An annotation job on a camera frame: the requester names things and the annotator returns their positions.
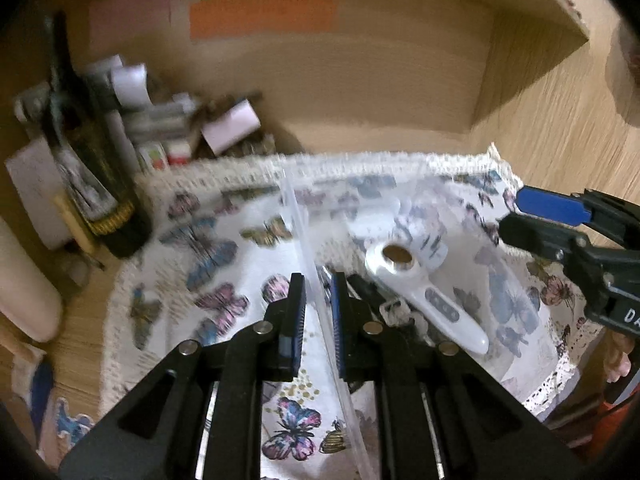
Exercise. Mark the white cylinder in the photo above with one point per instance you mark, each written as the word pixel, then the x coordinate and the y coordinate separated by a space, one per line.
pixel 25 285

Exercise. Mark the orange sticky note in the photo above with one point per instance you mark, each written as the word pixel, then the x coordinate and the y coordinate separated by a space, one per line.
pixel 262 12

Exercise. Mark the tall dark bottle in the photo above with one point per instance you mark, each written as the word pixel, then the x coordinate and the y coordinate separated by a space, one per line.
pixel 105 160

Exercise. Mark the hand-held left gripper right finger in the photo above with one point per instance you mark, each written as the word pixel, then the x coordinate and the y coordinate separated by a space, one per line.
pixel 340 320

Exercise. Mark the person's right hand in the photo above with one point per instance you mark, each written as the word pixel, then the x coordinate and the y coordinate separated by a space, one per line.
pixel 617 360

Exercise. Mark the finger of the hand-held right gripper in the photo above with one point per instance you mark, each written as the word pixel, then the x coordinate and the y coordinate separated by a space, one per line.
pixel 550 205
pixel 540 235

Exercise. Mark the white paper roll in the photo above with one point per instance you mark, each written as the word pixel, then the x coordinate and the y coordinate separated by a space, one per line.
pixel 127 82

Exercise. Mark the red clothing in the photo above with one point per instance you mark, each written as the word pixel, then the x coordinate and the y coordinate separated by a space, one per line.
pixel 610 425

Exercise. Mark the clear plastic container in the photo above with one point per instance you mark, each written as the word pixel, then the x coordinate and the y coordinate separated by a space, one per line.
pixel 450 200

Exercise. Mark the pale pink small box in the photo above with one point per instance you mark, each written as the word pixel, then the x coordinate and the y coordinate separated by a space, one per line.
pixel 230 125

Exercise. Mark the tan wooden stick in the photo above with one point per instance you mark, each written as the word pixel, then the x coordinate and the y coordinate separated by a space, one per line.
pixel 75 222

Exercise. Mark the white handheld massager device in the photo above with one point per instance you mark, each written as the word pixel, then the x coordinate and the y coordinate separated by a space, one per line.
pixel 425 300

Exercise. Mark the small clear plastic piece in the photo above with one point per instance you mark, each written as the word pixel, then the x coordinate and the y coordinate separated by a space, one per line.
pixel 397 312

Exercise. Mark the pile of papers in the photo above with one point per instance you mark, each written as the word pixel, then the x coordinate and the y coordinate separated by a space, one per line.
pixel 160 122

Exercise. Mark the pink sticky note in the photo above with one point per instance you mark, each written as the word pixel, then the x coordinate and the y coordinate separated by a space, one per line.
pixel 130 15

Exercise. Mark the butterfly print lace cloth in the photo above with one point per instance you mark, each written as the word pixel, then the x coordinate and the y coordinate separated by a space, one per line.
pixel 225 260

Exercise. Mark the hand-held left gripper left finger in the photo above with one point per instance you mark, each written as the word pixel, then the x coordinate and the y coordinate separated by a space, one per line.
pixel 297 320

